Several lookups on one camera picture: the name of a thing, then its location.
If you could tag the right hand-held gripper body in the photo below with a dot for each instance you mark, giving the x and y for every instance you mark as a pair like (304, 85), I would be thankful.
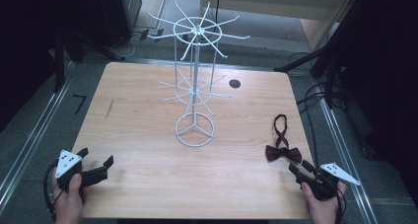
(327, 181)

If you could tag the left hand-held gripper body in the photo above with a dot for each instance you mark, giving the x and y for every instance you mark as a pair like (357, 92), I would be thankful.
(67, 167)

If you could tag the dark red bow tie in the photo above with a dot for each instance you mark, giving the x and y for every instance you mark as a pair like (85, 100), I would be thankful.
(283, 148)

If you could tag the person's right hand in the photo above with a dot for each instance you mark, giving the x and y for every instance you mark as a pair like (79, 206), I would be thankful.
(320, 206)

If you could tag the person's left hand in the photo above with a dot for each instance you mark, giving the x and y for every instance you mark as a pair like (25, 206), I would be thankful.
(69, 201)

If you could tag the black table grommet hole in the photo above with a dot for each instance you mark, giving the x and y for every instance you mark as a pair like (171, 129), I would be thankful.
(234, 83)

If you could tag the black metal stand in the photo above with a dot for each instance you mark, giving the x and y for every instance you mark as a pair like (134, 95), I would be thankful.
(315, 53)
(65, 49)

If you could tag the metal floor rail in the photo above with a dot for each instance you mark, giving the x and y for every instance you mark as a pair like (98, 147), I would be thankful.
(29, 141)
(348, 158)

